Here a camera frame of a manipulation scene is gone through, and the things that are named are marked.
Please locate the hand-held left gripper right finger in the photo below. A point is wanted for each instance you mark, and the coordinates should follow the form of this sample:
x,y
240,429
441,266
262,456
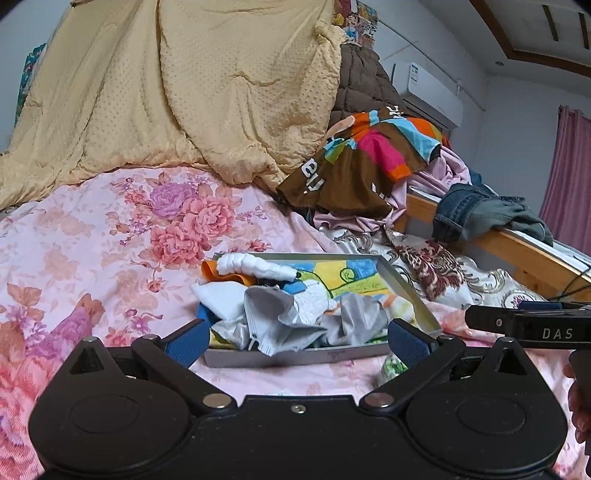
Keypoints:
x,y
408,345

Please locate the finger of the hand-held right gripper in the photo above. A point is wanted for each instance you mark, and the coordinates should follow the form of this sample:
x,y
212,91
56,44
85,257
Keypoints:
x,y
540,306
489,318

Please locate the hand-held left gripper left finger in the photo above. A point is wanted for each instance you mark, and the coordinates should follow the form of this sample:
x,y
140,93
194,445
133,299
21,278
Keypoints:
x,y
187,345

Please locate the grey cloth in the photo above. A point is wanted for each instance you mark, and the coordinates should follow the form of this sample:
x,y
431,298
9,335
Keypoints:
x,y
360,318

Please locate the grey tray with cartoon picture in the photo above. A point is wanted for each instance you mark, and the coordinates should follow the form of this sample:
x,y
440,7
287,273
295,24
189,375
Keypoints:
x,y
360,272

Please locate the grey face mask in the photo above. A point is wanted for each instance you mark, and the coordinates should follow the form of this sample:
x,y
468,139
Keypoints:
x,y
272,318

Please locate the white sock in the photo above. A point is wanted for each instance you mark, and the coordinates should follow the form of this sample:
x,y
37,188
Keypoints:
x,y
254,266

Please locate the person's right hand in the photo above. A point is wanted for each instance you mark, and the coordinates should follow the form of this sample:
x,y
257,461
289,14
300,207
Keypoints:
x,y
575,406

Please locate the green sequin pouch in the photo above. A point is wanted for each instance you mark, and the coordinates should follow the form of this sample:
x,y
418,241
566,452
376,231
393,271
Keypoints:
x,y
392,369

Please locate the orange plastic clip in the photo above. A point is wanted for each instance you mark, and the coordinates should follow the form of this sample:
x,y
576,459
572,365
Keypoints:
x,y
226,274

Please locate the blue jeans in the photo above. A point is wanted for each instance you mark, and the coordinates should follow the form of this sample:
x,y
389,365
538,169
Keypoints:
x,y
461,212

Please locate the pink curtain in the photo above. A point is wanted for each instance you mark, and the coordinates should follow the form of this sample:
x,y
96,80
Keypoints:
x,y
568,184

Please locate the pink floral bed sheet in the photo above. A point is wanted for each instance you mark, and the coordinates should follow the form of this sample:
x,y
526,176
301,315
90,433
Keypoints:
x,y
92,240

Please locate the brown multicoloured garment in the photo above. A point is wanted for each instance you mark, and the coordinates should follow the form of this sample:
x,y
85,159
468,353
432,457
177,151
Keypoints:
x,y
351,184

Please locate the white air conditioner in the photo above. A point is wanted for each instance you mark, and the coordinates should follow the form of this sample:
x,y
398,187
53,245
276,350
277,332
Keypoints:
x,y
429,92

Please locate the yellow quilt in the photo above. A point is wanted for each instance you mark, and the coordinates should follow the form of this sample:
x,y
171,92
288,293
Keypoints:
x,y
138,92

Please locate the brown quilted blanket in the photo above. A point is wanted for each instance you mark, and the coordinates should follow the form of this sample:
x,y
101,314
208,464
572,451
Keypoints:
x,y
364,87

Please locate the teal wall poster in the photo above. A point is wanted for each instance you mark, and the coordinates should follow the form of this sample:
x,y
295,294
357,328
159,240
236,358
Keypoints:
x,y
30,78

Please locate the comic wall poster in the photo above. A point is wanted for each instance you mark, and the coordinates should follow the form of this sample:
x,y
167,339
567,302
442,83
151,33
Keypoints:
x,y
360,23

